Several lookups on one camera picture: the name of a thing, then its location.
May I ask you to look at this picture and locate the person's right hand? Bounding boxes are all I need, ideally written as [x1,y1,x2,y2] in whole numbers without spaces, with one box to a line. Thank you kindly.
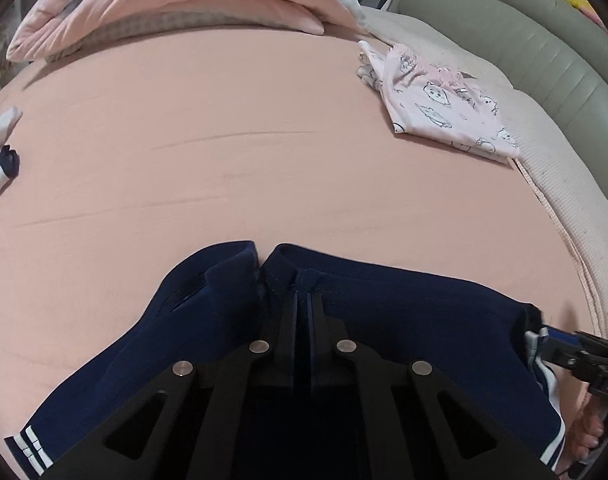
[566,402,608,467]

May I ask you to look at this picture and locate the green padded headboard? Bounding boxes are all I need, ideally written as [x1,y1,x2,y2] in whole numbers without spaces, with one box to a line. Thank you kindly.
[386,0,608,171]

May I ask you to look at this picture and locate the pink folded quilt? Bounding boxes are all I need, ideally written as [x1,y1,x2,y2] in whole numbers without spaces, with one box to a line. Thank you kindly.
[6,0,379,63]

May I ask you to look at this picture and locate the navy pants with white stripes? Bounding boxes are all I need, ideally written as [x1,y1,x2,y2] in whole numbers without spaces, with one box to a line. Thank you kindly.
[4,241,567,480]

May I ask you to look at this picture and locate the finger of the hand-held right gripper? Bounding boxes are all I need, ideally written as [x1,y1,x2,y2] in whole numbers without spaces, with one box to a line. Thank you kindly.
[538,326,587,347]
[526,332,584,367]

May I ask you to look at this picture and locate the pink printed folded pajamas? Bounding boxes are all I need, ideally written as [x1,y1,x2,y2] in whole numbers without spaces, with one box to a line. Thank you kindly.
[356,40,520,162]

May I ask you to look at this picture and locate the large beige pillow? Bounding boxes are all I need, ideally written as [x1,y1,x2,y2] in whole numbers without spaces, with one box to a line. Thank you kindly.
[514,87,608,346]

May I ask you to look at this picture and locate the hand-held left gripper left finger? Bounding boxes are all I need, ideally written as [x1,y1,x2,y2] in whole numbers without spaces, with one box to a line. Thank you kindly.
[36,290,302,480]

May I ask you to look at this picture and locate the bed with pink sheet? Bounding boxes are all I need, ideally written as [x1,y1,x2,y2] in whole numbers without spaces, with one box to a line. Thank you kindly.
[0,25,599,480]

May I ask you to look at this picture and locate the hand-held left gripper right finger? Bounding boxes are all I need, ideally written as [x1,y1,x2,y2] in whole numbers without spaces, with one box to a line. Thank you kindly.
[306,292,559,480]

